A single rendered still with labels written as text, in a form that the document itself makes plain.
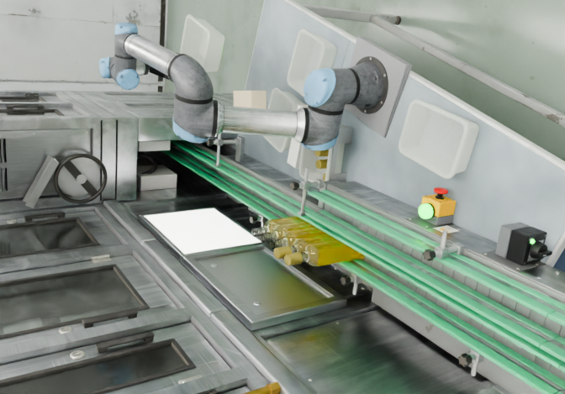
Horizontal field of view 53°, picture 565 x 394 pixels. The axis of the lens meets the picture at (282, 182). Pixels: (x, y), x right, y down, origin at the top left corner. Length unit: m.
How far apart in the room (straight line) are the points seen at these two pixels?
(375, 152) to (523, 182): 0.56
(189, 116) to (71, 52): 3.54
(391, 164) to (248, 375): 0.84
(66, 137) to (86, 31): 2.86
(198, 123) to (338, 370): 0.82
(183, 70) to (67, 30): 3.51
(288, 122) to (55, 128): 1.01
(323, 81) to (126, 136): 1.03
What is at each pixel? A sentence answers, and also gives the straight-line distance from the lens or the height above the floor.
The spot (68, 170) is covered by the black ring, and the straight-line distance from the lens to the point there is 2.41.
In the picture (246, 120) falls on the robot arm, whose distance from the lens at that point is 1.78.
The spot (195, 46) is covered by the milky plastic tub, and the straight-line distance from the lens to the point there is 2.36.
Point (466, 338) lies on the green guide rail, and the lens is 1.51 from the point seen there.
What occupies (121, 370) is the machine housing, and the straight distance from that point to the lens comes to 1.49.
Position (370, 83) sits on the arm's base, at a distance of 1.85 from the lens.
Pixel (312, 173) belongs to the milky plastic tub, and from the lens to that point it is 2.15.
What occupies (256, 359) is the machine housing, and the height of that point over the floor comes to 1.39.
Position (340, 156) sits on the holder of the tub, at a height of 0.79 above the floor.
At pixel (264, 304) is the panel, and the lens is 1.69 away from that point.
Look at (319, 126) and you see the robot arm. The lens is 1.81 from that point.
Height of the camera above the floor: 2.07
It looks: 33 degrees down
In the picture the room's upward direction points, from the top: 95 degrees counter-clockwise
